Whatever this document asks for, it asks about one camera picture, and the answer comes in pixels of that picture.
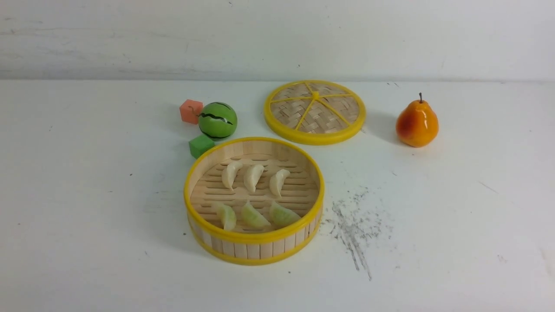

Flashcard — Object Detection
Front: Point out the white dumpling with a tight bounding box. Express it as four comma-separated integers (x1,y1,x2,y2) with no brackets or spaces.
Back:
221,161,243,191
269,169,290,198
243,164,265,194

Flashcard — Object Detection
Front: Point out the green dumpling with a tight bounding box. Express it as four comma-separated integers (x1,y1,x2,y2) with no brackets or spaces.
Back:
269,201,301,228
212,202,237,231
241,200,271,229

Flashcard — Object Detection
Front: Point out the bamboo steamer tray yellow rim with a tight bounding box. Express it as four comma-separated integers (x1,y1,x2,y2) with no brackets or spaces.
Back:
183,137,325,265

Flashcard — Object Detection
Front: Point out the bamboo steamer lid yellow rim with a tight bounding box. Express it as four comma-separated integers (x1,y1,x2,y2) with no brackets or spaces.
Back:
263,80,366,146

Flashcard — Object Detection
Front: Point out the green toy watermelon ball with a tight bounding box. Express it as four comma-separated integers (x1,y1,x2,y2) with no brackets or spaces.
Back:
198,101,238,141

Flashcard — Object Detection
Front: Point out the green foam cube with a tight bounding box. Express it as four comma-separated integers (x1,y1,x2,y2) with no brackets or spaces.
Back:
188,134,215,159

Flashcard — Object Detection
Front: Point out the orange foam cube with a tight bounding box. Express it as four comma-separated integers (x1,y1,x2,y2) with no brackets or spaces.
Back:
179,99,204,125

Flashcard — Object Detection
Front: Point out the orange toy pear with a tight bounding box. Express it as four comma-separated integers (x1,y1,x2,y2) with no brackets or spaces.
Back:
395,92,439,148

